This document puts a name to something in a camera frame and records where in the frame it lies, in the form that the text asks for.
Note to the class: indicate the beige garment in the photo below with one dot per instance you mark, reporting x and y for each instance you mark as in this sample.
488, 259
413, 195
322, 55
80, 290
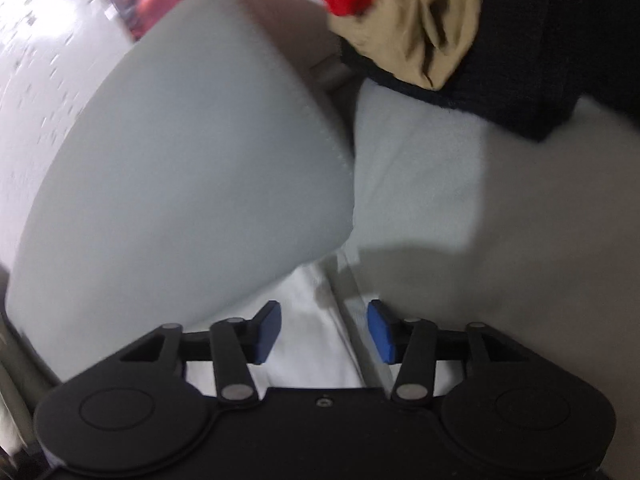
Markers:
420, 25

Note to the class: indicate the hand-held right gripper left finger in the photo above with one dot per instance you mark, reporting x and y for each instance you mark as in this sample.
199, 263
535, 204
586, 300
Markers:
269, 330

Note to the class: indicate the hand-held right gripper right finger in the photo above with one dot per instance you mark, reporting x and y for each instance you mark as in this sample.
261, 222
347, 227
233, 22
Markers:
380, 332

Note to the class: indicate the red wall picture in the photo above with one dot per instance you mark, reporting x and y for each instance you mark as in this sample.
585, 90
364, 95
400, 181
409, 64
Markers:
137, 0

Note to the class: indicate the white cloth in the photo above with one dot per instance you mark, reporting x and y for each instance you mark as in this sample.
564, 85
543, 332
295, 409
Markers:
305, 340

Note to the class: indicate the dark navy knit garment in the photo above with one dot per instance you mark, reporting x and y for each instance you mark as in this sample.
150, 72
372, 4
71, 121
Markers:
540, 60

